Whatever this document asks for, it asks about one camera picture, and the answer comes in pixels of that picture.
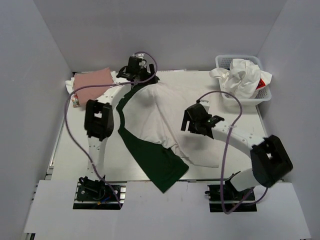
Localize white plastic basket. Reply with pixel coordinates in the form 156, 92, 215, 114
209, 54, 272, 106

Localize white green sleeved t shirt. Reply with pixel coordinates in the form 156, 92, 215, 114
116, 82, 223, 193

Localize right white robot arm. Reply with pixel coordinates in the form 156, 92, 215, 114
181, 103, 293, 200

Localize folded pink t shirt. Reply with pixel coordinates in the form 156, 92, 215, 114
73, 67, 114, 107

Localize folded white patterned t shirt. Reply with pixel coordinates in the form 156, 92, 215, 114
65, 68, 116, 108

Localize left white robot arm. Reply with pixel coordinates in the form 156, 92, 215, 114
84, 52, 158, 182

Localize white red print t shirt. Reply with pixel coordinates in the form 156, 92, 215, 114
209, 58, 272, 99

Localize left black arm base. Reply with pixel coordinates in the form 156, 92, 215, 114
73, 177, 125, 210

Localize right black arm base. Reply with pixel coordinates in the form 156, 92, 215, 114
204, 171, 257, 213

